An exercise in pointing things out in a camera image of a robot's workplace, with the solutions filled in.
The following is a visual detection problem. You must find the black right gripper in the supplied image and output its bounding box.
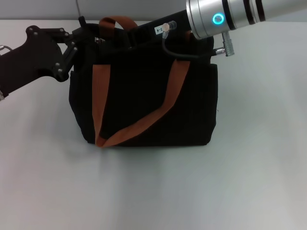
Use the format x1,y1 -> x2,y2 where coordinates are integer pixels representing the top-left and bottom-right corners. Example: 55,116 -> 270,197
105,10 -> 193,51

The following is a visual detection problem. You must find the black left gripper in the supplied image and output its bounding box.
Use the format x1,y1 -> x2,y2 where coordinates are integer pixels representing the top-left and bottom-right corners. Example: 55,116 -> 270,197
0,25 -> 83,97

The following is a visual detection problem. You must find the black bag with orange straps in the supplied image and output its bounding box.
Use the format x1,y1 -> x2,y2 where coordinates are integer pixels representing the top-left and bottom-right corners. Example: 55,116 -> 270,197
68,15 -> 219,149

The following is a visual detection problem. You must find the left gripper cable with connector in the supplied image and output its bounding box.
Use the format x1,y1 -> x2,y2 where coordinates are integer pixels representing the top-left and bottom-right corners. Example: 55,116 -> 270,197
0,45 -> 13,57

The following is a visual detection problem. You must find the right gripper cable with connectors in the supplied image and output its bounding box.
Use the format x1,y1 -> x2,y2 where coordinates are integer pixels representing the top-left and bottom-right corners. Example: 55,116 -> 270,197
161,20 -> 235,60

